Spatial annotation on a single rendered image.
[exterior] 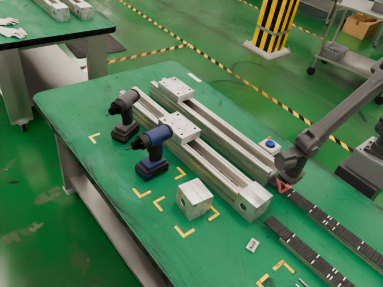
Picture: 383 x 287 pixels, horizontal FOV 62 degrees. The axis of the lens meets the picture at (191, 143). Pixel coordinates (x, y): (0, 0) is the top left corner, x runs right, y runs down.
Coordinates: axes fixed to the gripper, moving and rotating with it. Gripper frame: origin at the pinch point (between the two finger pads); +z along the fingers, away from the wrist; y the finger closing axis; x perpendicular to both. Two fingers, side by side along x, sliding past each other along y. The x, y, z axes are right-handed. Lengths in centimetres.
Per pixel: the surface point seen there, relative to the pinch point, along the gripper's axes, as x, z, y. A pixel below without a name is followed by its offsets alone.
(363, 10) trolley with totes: -96, -8, -278
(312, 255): 24.5, -0.5, 18.3
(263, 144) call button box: -21.2, -3.1, -11.1
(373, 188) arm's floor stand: 23.6, 2.5, -38.2
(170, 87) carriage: -73, -9, 3
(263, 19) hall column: -202, 39, -264
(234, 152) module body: -25.2, -2.7, 4.3
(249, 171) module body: -15.0, 0.7, 4.3
